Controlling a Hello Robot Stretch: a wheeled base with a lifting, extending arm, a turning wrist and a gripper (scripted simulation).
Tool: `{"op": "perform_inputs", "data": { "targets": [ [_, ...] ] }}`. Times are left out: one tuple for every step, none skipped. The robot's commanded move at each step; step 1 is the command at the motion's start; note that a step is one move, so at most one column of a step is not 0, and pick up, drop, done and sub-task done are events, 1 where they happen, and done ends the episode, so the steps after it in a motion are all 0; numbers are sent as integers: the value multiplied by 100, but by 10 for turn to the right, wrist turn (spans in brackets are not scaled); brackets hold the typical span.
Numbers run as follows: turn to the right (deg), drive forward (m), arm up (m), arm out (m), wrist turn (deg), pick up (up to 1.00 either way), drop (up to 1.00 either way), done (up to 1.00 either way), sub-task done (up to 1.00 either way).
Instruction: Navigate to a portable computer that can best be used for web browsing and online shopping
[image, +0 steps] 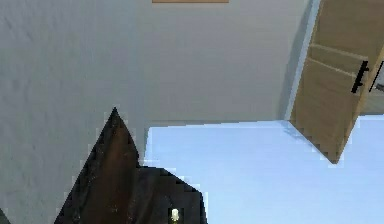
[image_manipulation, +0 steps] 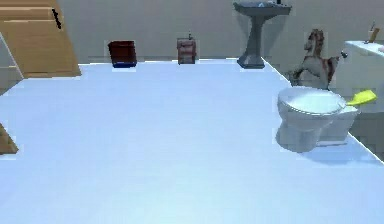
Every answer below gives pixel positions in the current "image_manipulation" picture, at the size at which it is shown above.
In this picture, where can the brown box with dispenser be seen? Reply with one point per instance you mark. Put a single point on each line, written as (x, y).
(186, 51)

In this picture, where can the dark red bin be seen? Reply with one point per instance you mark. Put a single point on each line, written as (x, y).
(122, 52)

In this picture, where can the brown white horse figure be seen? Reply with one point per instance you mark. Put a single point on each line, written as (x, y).
(316, 65)

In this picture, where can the brown bottle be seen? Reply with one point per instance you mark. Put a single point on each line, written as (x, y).
(373, 34)

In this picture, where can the white toilet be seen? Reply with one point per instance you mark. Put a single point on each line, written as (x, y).
(310, 110)

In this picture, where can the grey pedestal sink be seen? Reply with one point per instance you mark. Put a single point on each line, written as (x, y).
(255, 33)

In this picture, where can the wooden furniture corner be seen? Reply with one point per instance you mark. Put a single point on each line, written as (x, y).
(6, 143)

